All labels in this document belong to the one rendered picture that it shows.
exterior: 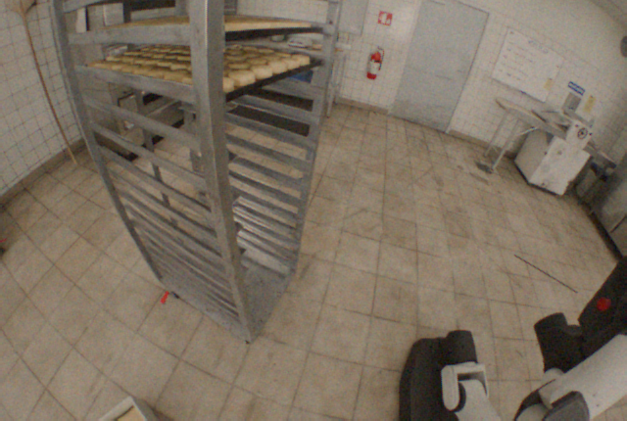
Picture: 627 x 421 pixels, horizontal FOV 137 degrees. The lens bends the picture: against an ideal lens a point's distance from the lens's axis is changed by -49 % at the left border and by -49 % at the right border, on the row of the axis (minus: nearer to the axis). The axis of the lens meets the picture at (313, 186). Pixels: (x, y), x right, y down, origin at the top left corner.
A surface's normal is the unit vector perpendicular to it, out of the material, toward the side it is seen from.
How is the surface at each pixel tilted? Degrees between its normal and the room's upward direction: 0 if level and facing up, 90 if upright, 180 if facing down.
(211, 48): 90
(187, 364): 0
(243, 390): 0
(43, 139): 90
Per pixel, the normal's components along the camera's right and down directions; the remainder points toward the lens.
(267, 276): 0.14, -0.76
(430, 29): -0.26, 0.59
